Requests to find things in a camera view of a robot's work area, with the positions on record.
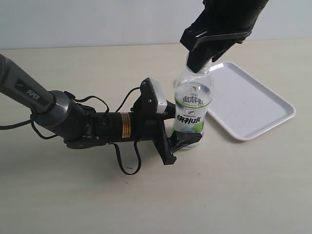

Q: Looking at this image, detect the white plastic tray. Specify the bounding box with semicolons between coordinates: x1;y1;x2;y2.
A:
207;62;296;141

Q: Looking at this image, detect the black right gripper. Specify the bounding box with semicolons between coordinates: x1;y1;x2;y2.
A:
180;0;268;73

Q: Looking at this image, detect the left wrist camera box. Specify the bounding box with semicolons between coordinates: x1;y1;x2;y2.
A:
140;78;167;115

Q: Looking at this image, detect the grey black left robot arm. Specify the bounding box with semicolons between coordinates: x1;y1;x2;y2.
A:
0;56;202;165

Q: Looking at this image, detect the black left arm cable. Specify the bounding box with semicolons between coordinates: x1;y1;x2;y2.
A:
0;88;142;176

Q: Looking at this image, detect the clear plastic water bottle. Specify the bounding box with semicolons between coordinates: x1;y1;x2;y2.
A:
173;60;214;135

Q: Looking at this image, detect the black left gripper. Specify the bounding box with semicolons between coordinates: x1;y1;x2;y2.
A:
131;97;202;165

